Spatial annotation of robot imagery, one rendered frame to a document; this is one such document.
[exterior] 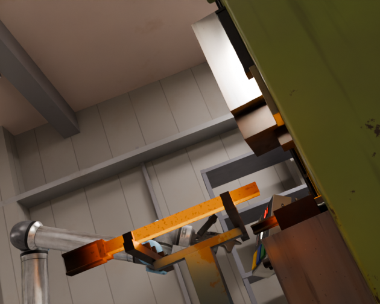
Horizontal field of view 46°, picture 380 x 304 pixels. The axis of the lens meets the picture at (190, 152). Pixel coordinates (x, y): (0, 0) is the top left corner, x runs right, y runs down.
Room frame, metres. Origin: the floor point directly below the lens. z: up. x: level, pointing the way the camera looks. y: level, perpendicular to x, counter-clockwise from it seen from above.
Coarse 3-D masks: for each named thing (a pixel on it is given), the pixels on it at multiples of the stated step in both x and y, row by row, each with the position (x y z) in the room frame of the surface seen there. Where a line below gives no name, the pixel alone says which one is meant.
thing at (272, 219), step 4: (272, 216) 1.45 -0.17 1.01; (264, 220) 1.45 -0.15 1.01; (268, 220) 1.46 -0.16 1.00; (272, 220) 1.46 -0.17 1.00; (276, 220) 1.45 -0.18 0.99; (256, 224) 1.46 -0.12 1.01; (260, 224) 1.46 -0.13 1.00; (264, 224) 1.46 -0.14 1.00; (268, 224) 1.46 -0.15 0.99; (272, 224) 1.45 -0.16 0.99; (276, 224) 1.46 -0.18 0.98; (252, 228) 1.47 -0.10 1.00; (256, 228) 1.47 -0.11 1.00; (260, 228) 1.47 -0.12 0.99; (264, 228) 1.45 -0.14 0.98; (268, 228) 1.46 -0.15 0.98; (256, 232) 1.46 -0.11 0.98; (260, 232) 1.48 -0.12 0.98
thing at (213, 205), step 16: (240, 192) 0.86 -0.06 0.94; (256, 192) 0.86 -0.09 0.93; (192, 208) 0.86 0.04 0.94; (208, 208) 0.86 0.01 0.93; (160, 224) 0.86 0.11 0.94; (176, 224) 0.86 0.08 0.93; (112, 240) 0.87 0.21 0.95; (144, 240) 0.88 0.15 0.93; (64, 256) 0.88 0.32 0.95; (80, 256) 0.88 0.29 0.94; (96, 256) 0.88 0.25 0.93; (112, 256) 0.90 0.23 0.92; (80, 272) 0.89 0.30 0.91
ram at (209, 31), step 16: (208, 16) 1.32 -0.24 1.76; (208, 32) 1.32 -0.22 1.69; (224, 32) 1.31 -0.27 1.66; (208, 48) 1.33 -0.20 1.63; (224, 48) 1.32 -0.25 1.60; (224, 64) 1.32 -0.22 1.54; (240, 64) 1.31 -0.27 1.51; (224, 80) 1.33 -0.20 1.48; (240, 80) 1.32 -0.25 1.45; (224, 96) 1.33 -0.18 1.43; (240, 96) 1.32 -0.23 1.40; (256, 96) 1.31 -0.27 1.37; (240, 112) 1.37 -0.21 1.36
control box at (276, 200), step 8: (272, 200) 1.88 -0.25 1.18; (280, 200) 1.88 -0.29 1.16; (288, 200) 1.89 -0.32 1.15; (272, 208) 1.87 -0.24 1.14; (264, 216) 2.02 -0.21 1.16; (264, 232) 1.97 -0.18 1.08; (272, 232) 1.86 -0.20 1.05; (256, 240) 2.17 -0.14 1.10; (256, 248) 2.14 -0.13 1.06; (264, 256) 1.89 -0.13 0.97; (256, 272) 2.11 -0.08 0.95; (264, 272) 2.08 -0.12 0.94; (272, 272) 2.06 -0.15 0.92
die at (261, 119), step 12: (252, 108) 1.37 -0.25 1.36; (264, 108) 1.36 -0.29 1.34; (240, 120) 1.38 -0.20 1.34; (252, 120) 1.37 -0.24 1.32; (264, 120) 1.36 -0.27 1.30; (252, 132) 1.37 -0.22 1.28; (264, 132) 1.38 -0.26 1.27; (252, 144) 1.44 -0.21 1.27; (264, 144) 1.48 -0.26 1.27; (276, 144) 1.52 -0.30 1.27
